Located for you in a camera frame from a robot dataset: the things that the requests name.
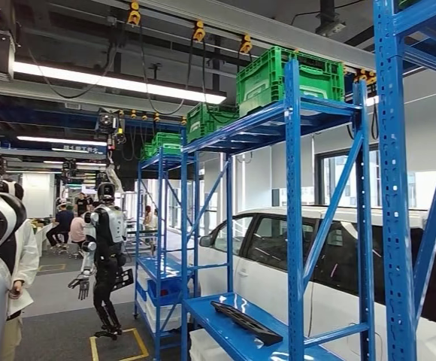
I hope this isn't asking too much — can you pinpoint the white car body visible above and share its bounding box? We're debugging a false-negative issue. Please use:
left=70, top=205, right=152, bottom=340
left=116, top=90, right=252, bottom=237
left=197, top=196, right=436, bottom=361

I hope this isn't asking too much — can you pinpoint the person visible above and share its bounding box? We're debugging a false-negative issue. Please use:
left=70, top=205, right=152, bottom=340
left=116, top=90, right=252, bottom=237
left=74, top=193, right=90, bottom=217
left=0, top=179, right=40, bottom=361
left=46, top=202, right=75, bottom=249
left=143, top=205, right=155, bottom=245
left=69, top=211, right=87, bottom=250

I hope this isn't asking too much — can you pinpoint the grey overhead rail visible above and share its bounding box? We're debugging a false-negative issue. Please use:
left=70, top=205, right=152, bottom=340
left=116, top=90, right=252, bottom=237
left=139, top=0, right=377, bottom=71

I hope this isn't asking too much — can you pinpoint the yellow cable trolley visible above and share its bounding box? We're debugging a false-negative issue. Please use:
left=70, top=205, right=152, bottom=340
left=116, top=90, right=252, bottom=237
left=239, top=33, right=253, bottom=55
left=128, top=1, right=141, bottom=26
left=192, top=20, right=206, bottom=44

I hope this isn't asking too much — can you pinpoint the long black trim part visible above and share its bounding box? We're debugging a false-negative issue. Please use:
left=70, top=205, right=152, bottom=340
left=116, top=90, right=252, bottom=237
left=210, top=300, right=284, bottom=347

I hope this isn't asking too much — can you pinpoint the flat black part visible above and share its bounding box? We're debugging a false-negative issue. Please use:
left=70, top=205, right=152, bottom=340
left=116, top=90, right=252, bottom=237
left=112, top=268, right=134, bottom=293

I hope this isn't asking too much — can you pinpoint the blue plastic bin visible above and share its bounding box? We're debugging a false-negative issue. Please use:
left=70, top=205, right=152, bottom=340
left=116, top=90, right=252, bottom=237
left=147, top=278, right=183, bottom=306

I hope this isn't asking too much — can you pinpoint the black overhead hoist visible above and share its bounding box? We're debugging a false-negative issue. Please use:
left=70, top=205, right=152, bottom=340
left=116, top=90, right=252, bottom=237
left=95, top=110, right=125, bottom=150

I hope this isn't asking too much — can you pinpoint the blue hanging sign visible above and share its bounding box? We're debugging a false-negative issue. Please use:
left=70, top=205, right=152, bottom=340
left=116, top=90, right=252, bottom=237
left=51, top=143, right=106, bottom=156

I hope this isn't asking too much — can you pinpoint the long ceiling light bar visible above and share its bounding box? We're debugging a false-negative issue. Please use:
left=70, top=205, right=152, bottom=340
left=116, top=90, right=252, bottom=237
left=17, top=135, right=108, bottom=147
left=13, top=60, right=227, bottom=105

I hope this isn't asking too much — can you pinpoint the white plastic bin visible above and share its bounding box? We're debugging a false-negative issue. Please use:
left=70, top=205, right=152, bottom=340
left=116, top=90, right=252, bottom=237
left=189, top=329, right=234, bottom=361
left=146, top=293, right=189, bottom=333

